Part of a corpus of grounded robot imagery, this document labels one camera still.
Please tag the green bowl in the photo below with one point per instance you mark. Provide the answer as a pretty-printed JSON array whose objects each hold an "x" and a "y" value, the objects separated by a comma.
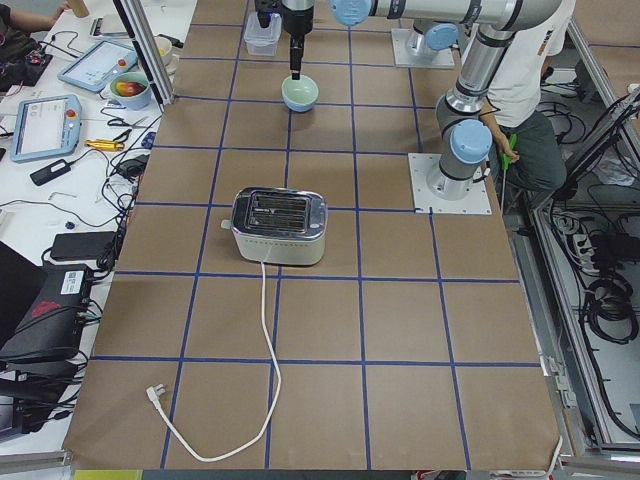
[{"x": 303, "y": 90}]

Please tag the blue teach pendant tablet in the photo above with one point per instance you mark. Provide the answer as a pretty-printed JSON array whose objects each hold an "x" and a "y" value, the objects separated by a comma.
[{"x": 99, "y": 65}]

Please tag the aluminium frame post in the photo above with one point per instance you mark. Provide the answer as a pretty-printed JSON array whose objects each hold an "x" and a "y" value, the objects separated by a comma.
[{"x": 133, "y": 17}]

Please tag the black laptop computer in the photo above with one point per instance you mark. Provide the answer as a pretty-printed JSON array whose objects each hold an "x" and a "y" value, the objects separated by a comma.
[{"x": 40, "y": 309}]

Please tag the person in white shirt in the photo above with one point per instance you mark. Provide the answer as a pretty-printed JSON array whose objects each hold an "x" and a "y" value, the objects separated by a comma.
[{"x": 518, "y": 129}]

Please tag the blue bowl with fruit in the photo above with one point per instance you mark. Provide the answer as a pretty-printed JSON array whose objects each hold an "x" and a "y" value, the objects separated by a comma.
[{"x": 131, "y": 90}]

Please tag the beige bowl with lemon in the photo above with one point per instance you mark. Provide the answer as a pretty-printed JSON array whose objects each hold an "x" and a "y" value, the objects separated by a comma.
[{"x": 168, "y": 56}]

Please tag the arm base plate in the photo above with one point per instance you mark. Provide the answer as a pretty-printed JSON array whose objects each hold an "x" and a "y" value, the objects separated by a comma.
[
  {"x": 431, "y": 49},
  {"x": 435, "y": 193}
]

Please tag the black scissors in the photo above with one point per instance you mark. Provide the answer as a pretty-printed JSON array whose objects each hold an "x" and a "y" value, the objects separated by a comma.
[{"x": 128, "y": 127}]

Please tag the clear plastic food container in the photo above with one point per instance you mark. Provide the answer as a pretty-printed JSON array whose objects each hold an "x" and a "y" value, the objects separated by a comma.
[{"x": 262, "y": 41}]

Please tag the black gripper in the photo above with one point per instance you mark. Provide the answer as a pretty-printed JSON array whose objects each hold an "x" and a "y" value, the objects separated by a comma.
[{"x": 298, "y": 22}]

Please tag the cream silver toaster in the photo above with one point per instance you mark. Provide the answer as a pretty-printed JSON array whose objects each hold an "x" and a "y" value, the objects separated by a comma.
[{"x": 279, "y": 225}]

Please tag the black power adapter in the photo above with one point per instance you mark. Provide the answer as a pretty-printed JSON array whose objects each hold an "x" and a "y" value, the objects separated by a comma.
[{"x": 50, "y": 172}]

